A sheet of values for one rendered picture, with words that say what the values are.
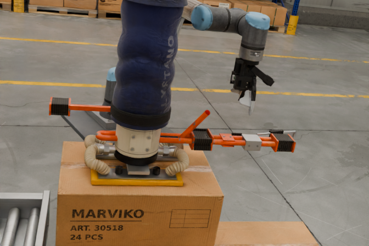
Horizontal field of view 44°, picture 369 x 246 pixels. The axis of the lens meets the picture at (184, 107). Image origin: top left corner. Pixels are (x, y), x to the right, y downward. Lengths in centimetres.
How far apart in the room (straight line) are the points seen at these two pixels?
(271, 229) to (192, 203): 71
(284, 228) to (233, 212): 106
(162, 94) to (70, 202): 49
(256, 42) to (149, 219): 75
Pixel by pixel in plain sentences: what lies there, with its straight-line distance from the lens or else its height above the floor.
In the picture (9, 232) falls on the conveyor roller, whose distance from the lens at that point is 215.
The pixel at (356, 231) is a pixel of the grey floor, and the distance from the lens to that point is 362.
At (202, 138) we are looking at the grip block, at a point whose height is 109.
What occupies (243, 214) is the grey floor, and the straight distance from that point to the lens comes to 340.
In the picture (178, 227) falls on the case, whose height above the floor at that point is 80.
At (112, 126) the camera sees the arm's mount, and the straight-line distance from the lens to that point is 257.
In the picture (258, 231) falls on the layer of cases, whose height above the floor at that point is 54.
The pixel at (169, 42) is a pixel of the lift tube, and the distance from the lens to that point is 158.
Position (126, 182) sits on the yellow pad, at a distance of 171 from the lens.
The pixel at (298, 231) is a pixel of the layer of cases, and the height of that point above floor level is 54.
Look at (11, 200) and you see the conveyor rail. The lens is 229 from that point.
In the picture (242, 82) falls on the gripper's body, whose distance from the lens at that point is 176.
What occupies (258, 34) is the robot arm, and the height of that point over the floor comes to 152.
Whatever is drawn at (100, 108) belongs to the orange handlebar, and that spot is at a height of 108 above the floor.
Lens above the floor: 186
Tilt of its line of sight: 22 degrees down
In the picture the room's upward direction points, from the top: 8 degrees clockwise
